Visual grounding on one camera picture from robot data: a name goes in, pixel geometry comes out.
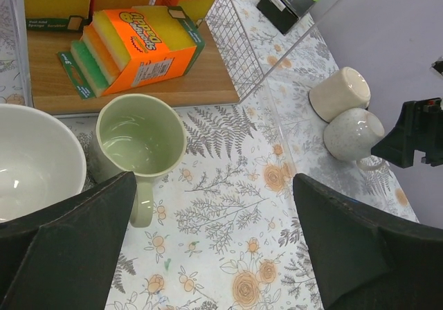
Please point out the white speckled mug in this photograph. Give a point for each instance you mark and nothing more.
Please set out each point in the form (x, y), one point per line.
(351, 136)

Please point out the orange yellow green sponge pack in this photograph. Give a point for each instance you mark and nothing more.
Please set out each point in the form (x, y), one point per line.
(122, 49)

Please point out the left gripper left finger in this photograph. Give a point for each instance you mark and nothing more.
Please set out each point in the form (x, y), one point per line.
(64, 256)

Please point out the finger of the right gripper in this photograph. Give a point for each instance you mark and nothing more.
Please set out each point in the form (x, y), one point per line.
(418, 128)

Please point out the black green box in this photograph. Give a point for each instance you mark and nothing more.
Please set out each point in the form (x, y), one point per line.
(284, 14)

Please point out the pale green mug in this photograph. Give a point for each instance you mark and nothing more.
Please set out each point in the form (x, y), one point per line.
(140, 134)

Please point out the dark red mug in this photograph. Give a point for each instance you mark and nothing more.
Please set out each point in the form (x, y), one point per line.
(42, 161)

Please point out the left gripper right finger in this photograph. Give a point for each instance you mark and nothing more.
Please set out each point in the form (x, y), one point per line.
(365, 258)

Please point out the cream mug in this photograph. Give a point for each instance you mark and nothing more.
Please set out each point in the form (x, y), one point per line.
(343, 90)

